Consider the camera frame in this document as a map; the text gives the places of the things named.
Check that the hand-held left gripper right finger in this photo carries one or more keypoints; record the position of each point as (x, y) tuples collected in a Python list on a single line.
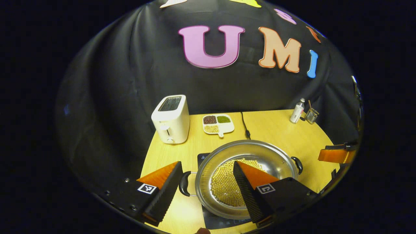
[(248, 195)]

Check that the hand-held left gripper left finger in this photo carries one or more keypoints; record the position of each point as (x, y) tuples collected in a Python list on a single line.
[(169, 191)]

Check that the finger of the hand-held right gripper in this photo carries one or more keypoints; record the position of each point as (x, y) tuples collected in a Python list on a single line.
[(336, 155)]

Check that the black induction cooktop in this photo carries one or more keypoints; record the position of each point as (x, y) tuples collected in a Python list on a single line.
[(216, 223)]

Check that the pile of yellow soybeans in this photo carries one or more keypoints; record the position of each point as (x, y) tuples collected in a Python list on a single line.
[(224, 188)]

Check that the clear ribbed holder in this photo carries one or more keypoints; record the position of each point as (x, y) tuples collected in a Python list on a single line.
[(312, 116)]

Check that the wooden stick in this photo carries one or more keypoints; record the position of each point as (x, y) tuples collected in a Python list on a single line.
[(309, 104)]

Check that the clear bottle with pink label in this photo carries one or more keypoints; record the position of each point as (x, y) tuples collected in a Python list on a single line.
[(296, 113)]

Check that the white toaster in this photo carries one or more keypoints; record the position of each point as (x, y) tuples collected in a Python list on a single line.
[(170, 122)]

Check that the white divided dish of beans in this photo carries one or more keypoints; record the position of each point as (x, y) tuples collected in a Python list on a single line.
[(218, 125)]

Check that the black backdrop cloth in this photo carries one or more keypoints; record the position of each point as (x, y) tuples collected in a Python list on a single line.
[(130, 81)]

